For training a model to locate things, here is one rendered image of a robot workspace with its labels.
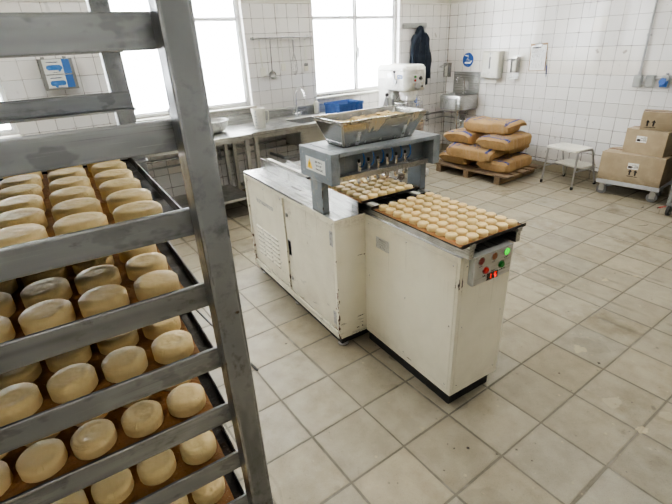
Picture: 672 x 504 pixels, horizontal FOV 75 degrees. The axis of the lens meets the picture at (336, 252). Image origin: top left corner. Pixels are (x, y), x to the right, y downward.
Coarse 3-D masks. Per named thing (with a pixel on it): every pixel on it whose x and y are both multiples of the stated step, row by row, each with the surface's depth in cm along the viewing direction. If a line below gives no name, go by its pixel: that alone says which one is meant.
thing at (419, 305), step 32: (384, 224) 221; (384, 256) 229; (416, 256) 206; (448, 256) 187; (384, 288) 237; (416, 288) 212; (448, 288) 192; (480, 288) 195; (384, 320) 246; (416, 320) 219; (448, 320) 198; (480, 320) 204; (416, 352) 227; (448, 352) 204; (480, 352) 214; (448, 384) 211; (480, 384) 231
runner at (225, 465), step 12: (228, 456) 60; (204, 468) 59; (216, 468) 60; (228, 468) 61; (180, 480) 57; (192, 480) 58; (204, 480) 60; (156, 492) 56; (168, 492) 57; (180, 492) 58
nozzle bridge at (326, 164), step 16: (304, 144) 236; (320, 144) 234; (368, 144) 229; (384, 144) 227; (400, 144) 231; (416, 144) 248; (432, 144) 245; (304, 160) 235; (320, 160) 220; (336, 160) 214; (352, 160) 229; (384, 160) 240; (400, 160) 246; (416, 160) 247; (432, 160) 248; (320, 176) 225; (336, 176) 217; (352, 176) 226; (416, 176) 265; (320, 192) 230; (320, 208) 234
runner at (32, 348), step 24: (192, 288) 49; (120, 312) 46; (144, 312) 47; (168, 312) 48; (24, 336) 42; (48, 336) 43; (72, 336) 44; (96, 336) 45; (0, 360) 41; (24, 360) 42
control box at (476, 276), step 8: (488, 248) 188; (496, 248) 188; (504, 248) 190; (480, 256) 182; (488, 256) 185; (504, 256) 192; (472, 264) 183; (488, 264) 187; (496, 264) 190; (472, 272) 184; (480, 272) 186; (488, 272) 189; (504, 272) 196; (472, 280) 186; (480, 280) 188
